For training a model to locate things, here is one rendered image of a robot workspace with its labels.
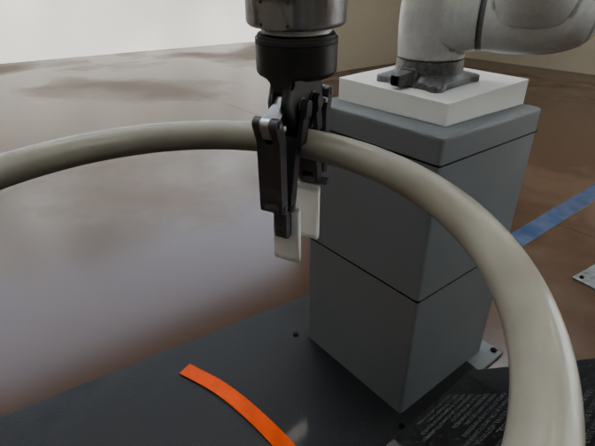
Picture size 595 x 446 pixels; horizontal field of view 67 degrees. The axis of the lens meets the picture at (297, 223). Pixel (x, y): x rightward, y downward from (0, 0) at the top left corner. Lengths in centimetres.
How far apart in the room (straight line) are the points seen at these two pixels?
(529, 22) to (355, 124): 39
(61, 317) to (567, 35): 172
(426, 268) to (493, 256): 77
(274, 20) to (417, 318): 88
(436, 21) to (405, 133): 25
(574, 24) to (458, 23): 21
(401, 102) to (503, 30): 24
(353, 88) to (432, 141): 30
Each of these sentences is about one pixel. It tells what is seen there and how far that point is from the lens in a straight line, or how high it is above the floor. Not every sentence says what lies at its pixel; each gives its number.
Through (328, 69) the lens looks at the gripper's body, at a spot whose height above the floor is 100.
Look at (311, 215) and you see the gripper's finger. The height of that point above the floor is 83.
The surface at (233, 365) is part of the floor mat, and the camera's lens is 148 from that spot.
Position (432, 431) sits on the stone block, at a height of 62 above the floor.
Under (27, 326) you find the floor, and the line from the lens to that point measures 188.
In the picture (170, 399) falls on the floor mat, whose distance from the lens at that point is 143.
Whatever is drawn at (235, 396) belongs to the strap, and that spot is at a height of 2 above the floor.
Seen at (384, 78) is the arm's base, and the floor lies 86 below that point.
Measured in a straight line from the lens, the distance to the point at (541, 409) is 23.
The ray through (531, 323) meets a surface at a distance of 26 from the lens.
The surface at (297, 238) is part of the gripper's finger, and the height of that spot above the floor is 83.
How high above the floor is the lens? 107
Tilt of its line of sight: 28 degrees down
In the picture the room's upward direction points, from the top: straight up
